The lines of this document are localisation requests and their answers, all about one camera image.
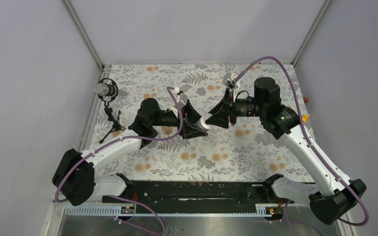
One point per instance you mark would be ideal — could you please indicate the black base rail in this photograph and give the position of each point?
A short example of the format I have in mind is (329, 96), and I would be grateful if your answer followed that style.
(198, 197)

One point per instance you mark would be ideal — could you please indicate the floral table mat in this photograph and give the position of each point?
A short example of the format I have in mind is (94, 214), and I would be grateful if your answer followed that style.
(243, 152)

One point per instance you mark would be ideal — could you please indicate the microphone on tripod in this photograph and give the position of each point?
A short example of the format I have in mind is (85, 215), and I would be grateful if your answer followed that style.
(107, 91)

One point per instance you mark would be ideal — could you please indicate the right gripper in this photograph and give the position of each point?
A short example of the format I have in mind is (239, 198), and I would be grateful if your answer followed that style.
(220, 114)

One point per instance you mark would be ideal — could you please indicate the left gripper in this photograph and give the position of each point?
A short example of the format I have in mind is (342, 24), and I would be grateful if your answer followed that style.
(189, 131)

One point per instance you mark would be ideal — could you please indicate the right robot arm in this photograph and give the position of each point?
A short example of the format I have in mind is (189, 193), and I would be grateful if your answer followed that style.
(333, 194)

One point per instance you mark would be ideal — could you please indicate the white slotted cable duct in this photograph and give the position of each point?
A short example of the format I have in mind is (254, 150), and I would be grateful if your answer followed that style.
(130, 210)

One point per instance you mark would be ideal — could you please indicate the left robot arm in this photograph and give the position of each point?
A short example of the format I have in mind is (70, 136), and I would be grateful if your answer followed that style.
(77, 176)

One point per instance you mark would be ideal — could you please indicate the colourful toy block stack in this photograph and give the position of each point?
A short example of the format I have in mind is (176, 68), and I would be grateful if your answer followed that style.
(305, 118)

